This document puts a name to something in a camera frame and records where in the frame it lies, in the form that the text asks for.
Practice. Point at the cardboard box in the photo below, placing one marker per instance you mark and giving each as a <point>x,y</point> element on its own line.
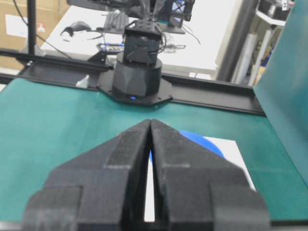
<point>13,31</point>

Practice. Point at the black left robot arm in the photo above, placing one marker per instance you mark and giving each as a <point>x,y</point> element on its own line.
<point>137,75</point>

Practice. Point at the black aluminium frame rail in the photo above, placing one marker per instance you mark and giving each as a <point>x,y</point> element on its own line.
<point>65,72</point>

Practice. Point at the white background desk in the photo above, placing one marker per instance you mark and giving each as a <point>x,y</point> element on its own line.
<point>187,35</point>

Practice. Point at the small blue plastic gear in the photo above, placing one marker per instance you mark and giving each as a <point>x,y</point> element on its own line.
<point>201,141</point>

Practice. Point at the black vertical stand pole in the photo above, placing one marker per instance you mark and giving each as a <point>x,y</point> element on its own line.
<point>31,15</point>

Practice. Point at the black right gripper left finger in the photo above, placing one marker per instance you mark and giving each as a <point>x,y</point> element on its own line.
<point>94,191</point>

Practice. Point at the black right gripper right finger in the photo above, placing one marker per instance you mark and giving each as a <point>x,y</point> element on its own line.
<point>202,191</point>

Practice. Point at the white rectangular board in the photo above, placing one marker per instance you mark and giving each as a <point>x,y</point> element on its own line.
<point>231,153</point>

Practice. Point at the green table cloth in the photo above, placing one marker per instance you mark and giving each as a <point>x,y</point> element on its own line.
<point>42,126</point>

